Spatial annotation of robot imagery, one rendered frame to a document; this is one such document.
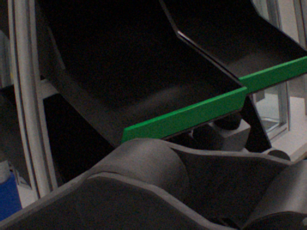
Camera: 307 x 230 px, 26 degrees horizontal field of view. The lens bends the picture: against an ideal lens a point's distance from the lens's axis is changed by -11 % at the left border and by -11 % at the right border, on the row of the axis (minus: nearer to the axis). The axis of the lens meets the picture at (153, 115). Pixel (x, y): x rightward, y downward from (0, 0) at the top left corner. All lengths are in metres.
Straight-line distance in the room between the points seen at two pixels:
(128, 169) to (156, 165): 0.02
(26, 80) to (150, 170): 0.31
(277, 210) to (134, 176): 0.07
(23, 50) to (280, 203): 0.36
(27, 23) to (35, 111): 0.08
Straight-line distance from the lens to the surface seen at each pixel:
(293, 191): 0.29
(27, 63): 0.61
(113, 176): 0.30
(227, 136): 0.76
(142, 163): 0.31
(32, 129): 0.62
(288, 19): 6.21
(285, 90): 2.04
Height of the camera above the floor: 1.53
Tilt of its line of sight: 16 degrees down
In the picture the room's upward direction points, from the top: 7 degrees counter-clockwise
